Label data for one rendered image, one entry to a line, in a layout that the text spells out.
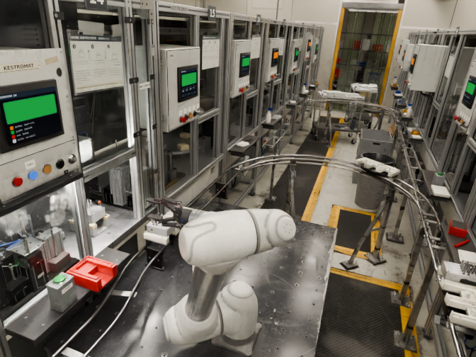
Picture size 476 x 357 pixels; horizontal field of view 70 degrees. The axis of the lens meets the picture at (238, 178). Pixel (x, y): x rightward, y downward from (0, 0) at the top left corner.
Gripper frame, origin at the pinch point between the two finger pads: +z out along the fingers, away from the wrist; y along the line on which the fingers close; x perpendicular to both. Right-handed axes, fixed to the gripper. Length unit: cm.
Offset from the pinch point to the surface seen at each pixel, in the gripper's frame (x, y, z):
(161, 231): -13.0, -21.8, 4.6
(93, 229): 5.8, -16.6, 31.9
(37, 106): 37, 53, 18
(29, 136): 42, 44, 18
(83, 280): 37.0, -17.3, 10.3
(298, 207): -242, -111, -38
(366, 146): -351, -56, -102
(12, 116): 46, 52, 18
